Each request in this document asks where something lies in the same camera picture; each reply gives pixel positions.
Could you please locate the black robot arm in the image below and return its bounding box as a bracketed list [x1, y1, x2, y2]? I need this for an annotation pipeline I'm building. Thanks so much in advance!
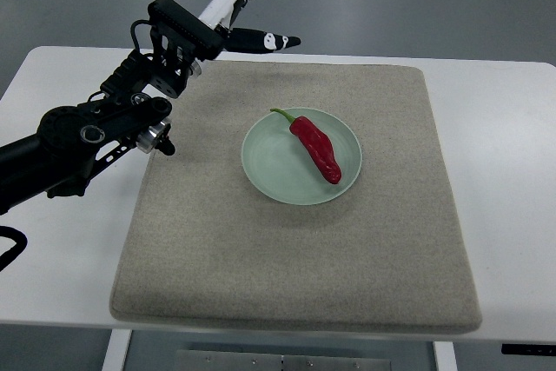
[1, 0, 229, 213]

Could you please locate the red chili pepper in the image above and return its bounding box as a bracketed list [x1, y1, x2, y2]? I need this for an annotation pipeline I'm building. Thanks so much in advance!
[270, 108, 342, 184]

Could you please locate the black braided cable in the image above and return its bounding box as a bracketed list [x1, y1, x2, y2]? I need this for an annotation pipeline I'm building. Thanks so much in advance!
[0, 226, 29, 274]

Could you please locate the beige felt mat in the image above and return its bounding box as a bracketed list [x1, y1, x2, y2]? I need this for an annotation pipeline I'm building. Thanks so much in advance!
[109, 61, 482, 335]

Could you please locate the white table leg left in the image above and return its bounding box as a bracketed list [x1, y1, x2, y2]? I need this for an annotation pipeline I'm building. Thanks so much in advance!
[101, 329, 132, 371]

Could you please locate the white table leg right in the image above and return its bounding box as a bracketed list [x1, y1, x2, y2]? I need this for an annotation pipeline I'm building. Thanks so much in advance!
[433, 341, 458, 371]

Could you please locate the black table control panel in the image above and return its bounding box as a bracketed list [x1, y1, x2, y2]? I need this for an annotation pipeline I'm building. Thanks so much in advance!
[500, 343, 556, 356]

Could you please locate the pale green plate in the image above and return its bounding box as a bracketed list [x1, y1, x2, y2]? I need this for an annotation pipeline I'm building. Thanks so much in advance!
[241, 108, 363, 206]

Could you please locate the metal table base plate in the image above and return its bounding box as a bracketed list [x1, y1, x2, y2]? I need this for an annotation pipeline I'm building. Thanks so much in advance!
[173, 350, 392, 371]

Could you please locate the white table leg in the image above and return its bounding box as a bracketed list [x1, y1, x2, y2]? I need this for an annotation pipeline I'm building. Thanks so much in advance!
[433, 341, 458, 371]
[101, 329, 132, 371]

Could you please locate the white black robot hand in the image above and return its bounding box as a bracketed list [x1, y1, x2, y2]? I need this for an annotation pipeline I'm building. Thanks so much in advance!
[199, 0, 301, 55]

